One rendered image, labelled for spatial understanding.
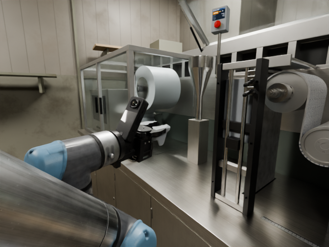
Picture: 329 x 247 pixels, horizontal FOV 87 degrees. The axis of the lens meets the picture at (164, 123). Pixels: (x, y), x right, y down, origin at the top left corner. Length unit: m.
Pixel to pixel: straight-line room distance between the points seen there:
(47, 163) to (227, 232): 0.56
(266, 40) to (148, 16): 3.02
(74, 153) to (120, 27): 3.39
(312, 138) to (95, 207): 0.66
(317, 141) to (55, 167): 0.71
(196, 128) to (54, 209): 0.92
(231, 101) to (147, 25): 3.31
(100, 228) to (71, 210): 0.05
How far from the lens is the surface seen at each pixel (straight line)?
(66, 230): 0.21
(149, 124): 0.53
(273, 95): 0.65
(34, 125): 3.39
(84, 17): 3.55
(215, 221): 0.71
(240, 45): 1.22
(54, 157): 0.33
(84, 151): 0.34
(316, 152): 0.74
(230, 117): 0.71
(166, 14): 4.14
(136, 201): 1.14
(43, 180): 0.20
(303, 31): 1.11
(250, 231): 0.71
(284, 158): 1.13
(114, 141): 0.38
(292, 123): 1.08
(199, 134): 1.05
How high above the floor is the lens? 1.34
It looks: 10 degrees down
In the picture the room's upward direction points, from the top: straight up
